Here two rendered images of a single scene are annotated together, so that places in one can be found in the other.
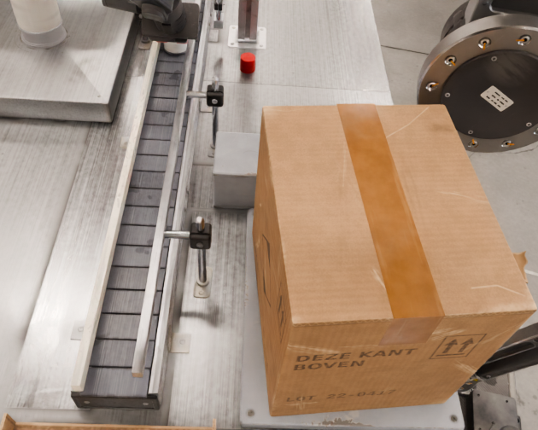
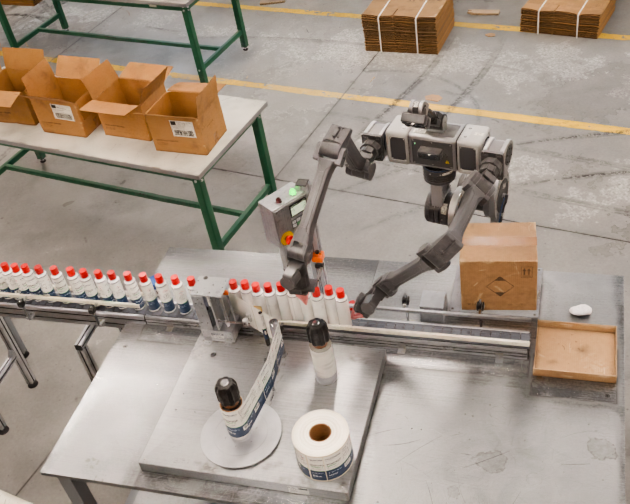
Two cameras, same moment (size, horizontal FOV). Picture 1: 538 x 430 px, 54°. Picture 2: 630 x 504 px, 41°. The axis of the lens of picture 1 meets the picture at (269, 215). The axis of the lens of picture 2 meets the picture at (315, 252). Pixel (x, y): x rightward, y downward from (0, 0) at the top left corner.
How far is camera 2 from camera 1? 3.08 m
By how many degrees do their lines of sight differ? 44
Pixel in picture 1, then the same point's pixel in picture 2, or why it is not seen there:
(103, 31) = not seen: hidden behind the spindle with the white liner
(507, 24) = (458, 196)
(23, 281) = (475, 379)
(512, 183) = not seen: hidden behind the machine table
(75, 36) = not seen: hidden behind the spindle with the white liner
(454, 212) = (505, 229)
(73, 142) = (397, 370)
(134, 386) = (526, 336)
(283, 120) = (467, 257)
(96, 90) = (375, 353)
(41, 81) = (365, 373)
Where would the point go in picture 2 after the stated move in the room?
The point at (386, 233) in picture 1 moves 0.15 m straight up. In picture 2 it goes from (511, 242) to (512, 213)
